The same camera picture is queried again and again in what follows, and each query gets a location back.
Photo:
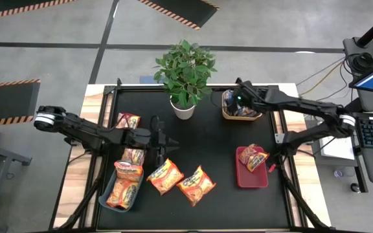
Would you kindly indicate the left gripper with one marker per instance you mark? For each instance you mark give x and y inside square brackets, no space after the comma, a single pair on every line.
[157,145]

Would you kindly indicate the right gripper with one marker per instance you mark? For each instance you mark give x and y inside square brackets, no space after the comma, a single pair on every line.
[251,95]

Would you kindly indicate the blue Maruchan ramen packet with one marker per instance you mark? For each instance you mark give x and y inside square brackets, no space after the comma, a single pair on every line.
[228,98]
[246,112]

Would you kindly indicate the orange Maruchan ramen packet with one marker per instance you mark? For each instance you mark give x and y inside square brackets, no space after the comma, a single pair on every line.
[122,193]
[134,156]
[128,170]
[196,185]
[165,176]

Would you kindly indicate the red Maruchan ramen packet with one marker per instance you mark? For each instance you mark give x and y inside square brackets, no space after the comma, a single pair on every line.
[129,120]
[253,157]

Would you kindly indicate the noodle packets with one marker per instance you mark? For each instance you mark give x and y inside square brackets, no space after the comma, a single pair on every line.
[102,199]

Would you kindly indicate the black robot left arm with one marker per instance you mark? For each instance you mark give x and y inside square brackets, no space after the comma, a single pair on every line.
[86,132]

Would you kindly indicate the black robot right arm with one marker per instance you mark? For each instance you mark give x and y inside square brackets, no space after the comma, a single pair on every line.
[303,108]

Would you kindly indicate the potted plant in white pot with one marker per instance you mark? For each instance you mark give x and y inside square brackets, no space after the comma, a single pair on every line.
[185,74]

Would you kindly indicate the pink plastic bin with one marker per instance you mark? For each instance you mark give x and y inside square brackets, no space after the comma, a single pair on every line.
[253,179]

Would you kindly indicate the white paper sheet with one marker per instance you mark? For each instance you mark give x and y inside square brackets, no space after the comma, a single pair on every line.
[337,149]

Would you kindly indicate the grey stand base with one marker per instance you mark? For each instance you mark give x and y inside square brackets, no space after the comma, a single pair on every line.
[351,45]

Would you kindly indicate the black floor mat striped edge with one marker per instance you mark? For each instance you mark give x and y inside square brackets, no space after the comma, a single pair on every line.
[11,6]
[8,100]
[180,8]

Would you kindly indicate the clear plastic cup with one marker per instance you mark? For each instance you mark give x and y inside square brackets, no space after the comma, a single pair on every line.
[338,173]

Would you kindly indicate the black caster wheel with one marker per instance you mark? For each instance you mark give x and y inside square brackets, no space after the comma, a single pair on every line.
[355,187]

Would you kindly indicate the black metal rig frame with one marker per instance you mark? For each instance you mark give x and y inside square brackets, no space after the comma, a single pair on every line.
[131,86]

